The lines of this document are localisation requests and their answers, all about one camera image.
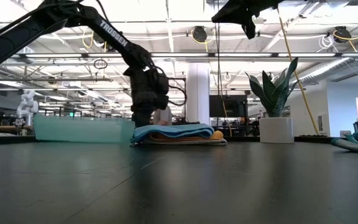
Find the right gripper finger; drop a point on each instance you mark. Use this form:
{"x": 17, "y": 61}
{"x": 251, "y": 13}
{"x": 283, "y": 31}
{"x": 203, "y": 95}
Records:
{"x": 250, "y": 29}
{"x": 228, "y": 15}

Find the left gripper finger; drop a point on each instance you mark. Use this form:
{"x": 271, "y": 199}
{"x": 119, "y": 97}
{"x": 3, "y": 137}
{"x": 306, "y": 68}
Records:
{"x": 148, "y": 115}
{"x": 138, "y": 116}

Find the bright blue microfiber towel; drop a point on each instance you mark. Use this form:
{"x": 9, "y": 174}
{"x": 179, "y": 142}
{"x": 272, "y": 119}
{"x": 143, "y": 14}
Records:
{"x": 176, "y": 130}

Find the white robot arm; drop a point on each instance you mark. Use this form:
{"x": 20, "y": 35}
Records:
{"x": 26, "y": 105}

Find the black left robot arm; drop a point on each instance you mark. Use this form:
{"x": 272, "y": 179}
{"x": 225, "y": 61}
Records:
{"x": 42, "y": 25}

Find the white building pillar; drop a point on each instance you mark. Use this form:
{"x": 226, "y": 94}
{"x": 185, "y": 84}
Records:
{"x": 197, "y": 93}

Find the teal plastic bin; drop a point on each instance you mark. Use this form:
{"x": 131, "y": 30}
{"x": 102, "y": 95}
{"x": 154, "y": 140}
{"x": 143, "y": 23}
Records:
{"x": 82, "y": 129}

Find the black monitor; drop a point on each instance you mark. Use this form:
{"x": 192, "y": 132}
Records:
{"x": 228, "y": 105}

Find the snake plant in white pot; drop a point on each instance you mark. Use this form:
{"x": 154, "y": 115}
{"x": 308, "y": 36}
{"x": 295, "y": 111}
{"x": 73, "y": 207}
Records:
{"x": 275, "y": 129}

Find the small white bin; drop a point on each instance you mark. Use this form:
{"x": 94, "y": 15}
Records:
{"x": 345, "y": 133}

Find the silver ventilation duct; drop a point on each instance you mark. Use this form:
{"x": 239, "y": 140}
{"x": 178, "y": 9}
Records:
{"x": 331, "y": 68}

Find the white wall panel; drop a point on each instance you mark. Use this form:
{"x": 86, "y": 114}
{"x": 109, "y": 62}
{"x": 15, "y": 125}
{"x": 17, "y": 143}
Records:
{"x": 322, "y": 123}

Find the black table frame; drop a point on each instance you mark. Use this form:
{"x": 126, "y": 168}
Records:
{"x": 5, "y": 140}

